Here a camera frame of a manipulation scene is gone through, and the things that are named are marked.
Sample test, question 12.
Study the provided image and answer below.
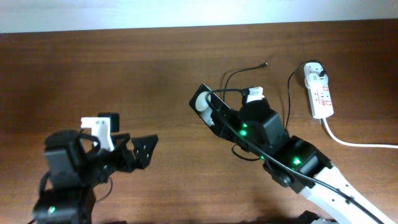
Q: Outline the black flip smartphone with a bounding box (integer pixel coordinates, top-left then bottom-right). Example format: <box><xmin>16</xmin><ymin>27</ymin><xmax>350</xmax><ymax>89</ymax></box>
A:
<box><xmin>189</xmin><ymin>84</ymin><xmax>230</xmax><ymax>135</ymax></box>

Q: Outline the black charger cable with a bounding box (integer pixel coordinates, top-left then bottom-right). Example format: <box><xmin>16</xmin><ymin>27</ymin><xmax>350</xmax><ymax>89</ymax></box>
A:
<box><xmin>222</xmin><ymin>59</ymin><xmax>326</xmax><ymax>131</ymax></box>

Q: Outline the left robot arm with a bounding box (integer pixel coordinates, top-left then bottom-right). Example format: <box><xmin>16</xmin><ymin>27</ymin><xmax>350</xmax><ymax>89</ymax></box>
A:
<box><xmin>32</xmin><ymin>113</ymin><xmax>159</xmax><ymax>223</ymax></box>

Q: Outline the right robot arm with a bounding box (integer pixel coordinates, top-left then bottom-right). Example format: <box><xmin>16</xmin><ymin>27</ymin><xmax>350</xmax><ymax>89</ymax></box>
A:
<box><xmin>192</xmin><ymin>95</ymin><xmax>392</xmax><ymax>223</ymax></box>

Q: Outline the white charger adapter plug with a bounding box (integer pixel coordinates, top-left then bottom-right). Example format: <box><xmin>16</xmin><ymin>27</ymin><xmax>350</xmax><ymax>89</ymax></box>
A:
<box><xmin>303</xmin><ymin>62</ymin><xmax>328</xmax><ymax>89</ymax></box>

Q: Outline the white power strip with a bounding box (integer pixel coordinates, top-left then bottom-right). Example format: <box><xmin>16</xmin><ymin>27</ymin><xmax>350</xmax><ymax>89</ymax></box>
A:
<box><xmin>307</xmin><ymin>84</ymin><xmax>334</xmax><ymax>119</ymax></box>

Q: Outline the black right camera cable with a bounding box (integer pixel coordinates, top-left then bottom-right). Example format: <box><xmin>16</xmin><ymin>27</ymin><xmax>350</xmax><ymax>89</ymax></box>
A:
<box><xmin>205</xmin><ymin>88</ymin><xmax>386</xmax><ymax>224</ymax></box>

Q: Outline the black camera cable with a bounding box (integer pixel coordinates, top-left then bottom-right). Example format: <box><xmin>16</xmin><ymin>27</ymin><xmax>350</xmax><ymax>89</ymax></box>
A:
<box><xmin>27</xmin><ymin>129</ymin><xmax>114</xmax><ymax>224</ymax></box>
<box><xmin>205</xmin><ymin>88</ymin><xmax>386</xmax><ymax>224</ymax></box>

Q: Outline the black left camera cable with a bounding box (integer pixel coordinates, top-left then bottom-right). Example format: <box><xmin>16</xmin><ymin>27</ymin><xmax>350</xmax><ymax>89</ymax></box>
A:
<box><xmin>27</xmin><ymin>129</ymin><xmax>114</xmax><ymax>224</ymax></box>

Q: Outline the white power strip cord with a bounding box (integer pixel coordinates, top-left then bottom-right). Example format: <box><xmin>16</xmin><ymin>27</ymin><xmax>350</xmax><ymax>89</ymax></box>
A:
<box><xmin>320</xmin><ymin>118</ymin><xmax>398</xmax><ymax>149</ymax></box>

